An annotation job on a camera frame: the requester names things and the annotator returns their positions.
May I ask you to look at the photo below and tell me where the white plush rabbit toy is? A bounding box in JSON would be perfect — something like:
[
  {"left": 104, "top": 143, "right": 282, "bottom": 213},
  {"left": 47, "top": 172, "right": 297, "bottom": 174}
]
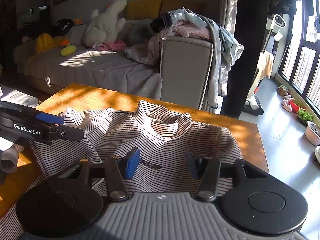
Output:
[{"left": 83, "top": 0, "right": 127, "bottom": 47}]

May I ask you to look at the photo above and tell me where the small green plant tray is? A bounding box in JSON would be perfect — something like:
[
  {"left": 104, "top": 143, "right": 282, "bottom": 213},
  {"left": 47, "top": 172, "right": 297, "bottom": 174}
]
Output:
[{"left": 297, "top": 108, "right": 313, "bottom": 127}]

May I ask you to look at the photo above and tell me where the pink round basin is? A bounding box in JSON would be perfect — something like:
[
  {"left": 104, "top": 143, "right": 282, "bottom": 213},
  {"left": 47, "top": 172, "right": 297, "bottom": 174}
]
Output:
[{"left": 305, "top": 121, "right": 320, "bottom": 146}]

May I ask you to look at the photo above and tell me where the yellow toy on sofa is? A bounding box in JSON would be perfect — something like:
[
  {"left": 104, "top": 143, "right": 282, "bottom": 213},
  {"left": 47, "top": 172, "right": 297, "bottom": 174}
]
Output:
[{"left": 60, "top": 45, "right": 76, "bottom": 56}]

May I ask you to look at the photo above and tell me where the grey sofa armrest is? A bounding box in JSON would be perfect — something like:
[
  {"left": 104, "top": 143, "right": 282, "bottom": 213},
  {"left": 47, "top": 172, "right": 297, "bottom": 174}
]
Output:
[{"left": 160, "top": 36, "right": 214, "bottom": 109}]

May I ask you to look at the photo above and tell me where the white plant pot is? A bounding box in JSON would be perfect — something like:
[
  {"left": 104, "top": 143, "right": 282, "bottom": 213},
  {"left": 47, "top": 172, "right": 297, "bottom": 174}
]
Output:
[{"left": 314, "top": 146, "right": 320, "bottom": 164}]

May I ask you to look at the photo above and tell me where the pile of clothes on sofa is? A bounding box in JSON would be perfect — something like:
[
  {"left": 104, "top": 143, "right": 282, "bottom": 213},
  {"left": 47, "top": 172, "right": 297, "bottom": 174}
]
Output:
[{"left": 125, "top": 8, "right": 244, "bottom": 113}]

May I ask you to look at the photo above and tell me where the striped brown white sweater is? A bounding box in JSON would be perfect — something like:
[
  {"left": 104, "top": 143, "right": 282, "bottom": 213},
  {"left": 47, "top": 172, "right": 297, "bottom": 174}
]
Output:
[{"left": 0, "top": 100, "right": 245, "bottom": 240}]

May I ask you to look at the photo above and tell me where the grey sofa bed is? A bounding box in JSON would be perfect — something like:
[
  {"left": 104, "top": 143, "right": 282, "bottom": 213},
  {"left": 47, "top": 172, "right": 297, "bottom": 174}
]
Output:
[{"left": 14, "top": 24, "right": 163, "bottom": 100}]

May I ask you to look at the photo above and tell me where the yellow sofa cushion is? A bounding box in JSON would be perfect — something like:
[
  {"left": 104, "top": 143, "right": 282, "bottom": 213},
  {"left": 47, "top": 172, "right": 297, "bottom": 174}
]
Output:
[{"left": 125, "top": 0, "right": 163, "bottom": 21}]

